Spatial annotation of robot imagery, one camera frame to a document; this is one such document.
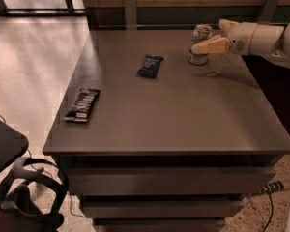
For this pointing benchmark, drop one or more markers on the grey drawer cabinet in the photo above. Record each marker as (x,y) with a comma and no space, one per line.
(175,153)

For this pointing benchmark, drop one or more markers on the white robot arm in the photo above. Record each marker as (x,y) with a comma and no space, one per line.
(269,42)

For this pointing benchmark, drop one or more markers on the striped power strip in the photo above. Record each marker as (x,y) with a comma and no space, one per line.
(270,188)

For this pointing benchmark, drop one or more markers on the black vr headset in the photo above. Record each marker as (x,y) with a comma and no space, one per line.
(15,194)

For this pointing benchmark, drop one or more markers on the dark blue rxbar wrapper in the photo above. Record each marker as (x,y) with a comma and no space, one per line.
(150,66)

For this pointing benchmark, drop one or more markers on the grey metal bracket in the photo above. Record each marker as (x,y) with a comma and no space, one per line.
(267,11)
(130,14)

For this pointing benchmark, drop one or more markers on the white green 7up can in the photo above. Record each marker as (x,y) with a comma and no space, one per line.
(201,32)

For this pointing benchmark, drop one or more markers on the black white snack bar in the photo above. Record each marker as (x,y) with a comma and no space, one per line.
(82,105)

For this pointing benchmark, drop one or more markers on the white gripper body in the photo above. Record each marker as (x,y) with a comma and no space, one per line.
(241,39)

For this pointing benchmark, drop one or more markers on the grey metal bracket left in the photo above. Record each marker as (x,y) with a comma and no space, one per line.
(130,14)

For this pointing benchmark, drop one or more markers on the black side table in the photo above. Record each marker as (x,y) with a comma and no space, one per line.
(13,144)

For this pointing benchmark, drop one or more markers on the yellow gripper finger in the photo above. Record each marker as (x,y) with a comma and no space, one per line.
(227,26)
(218,45)

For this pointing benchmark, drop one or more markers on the grey metal bracket right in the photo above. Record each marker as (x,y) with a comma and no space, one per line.
(267,11)

